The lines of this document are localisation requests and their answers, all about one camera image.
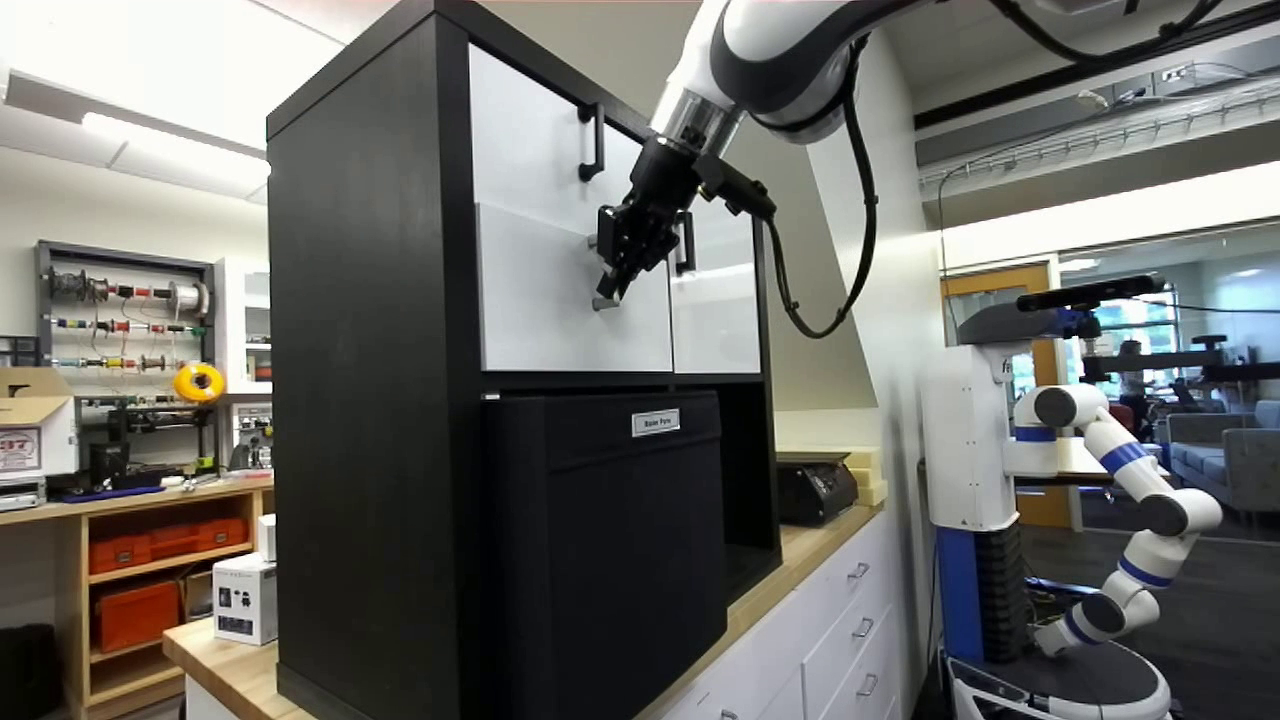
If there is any tool pegboard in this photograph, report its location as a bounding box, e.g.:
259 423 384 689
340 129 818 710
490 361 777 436
30 236 222 380

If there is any black drawer handle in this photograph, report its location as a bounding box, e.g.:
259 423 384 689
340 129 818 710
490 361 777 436
572 104 610 185

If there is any black fabric storage bin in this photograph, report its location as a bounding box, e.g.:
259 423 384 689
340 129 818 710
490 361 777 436
481 385 734 720

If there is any large red storage bin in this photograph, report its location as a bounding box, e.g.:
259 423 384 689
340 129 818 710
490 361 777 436
86 570 187 655

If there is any white blue mobile robot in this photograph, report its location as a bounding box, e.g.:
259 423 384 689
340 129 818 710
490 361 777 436
916 270 1230 720

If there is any black shelf unit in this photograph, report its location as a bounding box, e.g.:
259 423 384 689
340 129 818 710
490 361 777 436
265 0 787 720

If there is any black door handle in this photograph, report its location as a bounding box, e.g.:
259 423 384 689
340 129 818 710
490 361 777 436
670 213 700 279

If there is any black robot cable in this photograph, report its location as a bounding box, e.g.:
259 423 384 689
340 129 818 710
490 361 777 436
755 0 1226 345

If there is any white printed box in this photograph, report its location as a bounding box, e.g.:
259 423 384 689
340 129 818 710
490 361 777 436
208 548 285 649

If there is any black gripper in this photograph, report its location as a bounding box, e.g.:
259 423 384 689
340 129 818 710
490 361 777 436
590 137 708 309

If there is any yellow tape roll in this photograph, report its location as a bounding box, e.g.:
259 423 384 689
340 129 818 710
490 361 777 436
169 361 230 412

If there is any white box with brown lid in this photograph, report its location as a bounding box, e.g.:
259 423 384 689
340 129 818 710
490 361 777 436
0 363 82 512

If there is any small red storage bin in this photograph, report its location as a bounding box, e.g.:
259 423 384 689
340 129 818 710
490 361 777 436
86 528 160 581
196 512 256 553
148 520 202 565

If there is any white drawer with silver handle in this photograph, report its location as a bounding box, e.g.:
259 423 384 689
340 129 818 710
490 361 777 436
473 194 678 380

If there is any white bin label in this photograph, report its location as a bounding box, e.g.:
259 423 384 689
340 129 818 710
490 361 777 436
626 403 688 442

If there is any white cabinet door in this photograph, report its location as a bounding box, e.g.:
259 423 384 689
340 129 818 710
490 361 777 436
669 129 767 380

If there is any white drawer with black handle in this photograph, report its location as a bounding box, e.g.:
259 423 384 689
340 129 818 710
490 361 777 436
462 39 678 230

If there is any white counter cabinet wooden top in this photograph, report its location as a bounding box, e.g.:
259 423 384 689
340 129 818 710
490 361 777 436
160 492 918 720

